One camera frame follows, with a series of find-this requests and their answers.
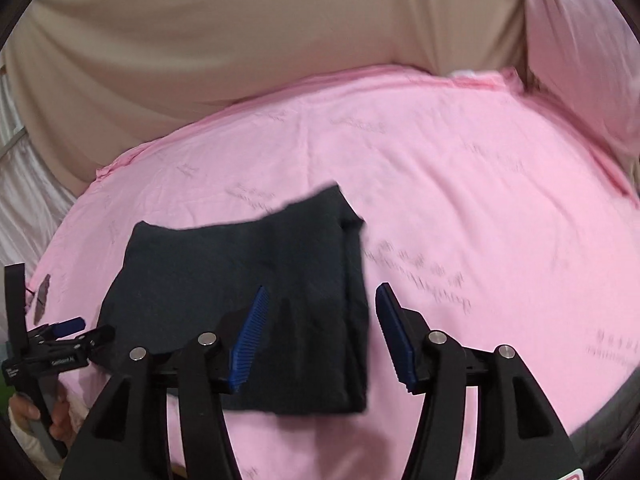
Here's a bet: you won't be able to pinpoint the pink pillow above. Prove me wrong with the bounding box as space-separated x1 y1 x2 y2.
504 0 640 196

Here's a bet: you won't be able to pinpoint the dark grey pants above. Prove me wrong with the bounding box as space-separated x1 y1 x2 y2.
96 186 369 415

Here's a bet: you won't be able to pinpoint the pink bed sheet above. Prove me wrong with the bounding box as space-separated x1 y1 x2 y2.
32 67 639 460

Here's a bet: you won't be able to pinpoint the white satin fabric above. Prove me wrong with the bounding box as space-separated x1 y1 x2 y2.
0 54 76 281

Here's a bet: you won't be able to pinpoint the beige curtain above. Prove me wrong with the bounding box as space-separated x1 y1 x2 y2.
3 0 525 194

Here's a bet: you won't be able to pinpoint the person's left hand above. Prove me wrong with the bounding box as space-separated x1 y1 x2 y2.
6 392 76 443

